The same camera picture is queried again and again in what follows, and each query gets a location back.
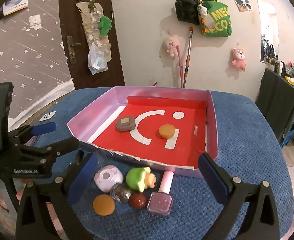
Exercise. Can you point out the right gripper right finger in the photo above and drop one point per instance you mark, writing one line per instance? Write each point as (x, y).
(261, 218)

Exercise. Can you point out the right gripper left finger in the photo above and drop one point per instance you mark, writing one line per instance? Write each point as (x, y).
(33, 219)

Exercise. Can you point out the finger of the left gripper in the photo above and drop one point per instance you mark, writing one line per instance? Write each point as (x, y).
(27, 132)
(34, 158)

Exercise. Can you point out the orange round cake toy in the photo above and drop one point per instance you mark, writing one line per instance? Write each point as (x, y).
(104, 205)
(167, 131)

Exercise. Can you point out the lilac round mini camera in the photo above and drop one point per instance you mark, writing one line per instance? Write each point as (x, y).
(107, 177)

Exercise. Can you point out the glitter silver jar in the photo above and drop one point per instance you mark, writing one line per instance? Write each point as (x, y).
(121, 193)

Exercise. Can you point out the dark red ball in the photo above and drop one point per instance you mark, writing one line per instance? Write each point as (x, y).
(137, 201)

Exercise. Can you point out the green duck toy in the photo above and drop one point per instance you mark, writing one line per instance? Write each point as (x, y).
(140, 178)

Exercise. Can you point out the pink nail polish bottle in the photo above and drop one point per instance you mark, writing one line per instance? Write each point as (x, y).
(160, 202)

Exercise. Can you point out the white square sticker card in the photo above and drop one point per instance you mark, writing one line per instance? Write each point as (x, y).
(47, 116)

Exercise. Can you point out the dark brown door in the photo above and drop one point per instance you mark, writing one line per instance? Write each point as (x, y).
(71, 25)

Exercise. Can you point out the brown square compact case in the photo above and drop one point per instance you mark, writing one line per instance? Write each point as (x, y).
(125, 124)

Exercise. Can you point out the white plastic bag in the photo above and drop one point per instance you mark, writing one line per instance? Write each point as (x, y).
(96, 60)

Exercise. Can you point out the dark cloth covered table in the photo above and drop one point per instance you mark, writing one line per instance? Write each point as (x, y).
(275, 100)

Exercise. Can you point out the pink red cardboard tray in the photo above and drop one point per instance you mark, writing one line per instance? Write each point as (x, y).
(190, 111)

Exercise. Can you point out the green dinosaur plush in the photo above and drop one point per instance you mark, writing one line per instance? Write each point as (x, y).
(105, 25)

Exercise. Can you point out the clear hanging door organizer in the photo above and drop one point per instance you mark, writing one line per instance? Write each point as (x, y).
(91, 13)

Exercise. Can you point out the pink fox plush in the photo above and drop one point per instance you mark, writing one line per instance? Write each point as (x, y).
(238, 59)

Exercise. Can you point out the pink bear plush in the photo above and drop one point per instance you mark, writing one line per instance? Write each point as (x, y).
(171, 43)

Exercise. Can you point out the black backpack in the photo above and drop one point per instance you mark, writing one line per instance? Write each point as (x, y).
(186, 11)

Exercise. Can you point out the green tote bag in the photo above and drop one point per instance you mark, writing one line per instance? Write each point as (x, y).
(218, 22)

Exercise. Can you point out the brass door handle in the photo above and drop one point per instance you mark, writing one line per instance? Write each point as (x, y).
(71, 51)

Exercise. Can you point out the white panda plush keychain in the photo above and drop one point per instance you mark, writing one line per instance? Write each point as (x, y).
(202, 10)

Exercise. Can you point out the photo poster on wall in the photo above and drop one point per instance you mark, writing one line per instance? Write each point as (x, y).
(243, 5)

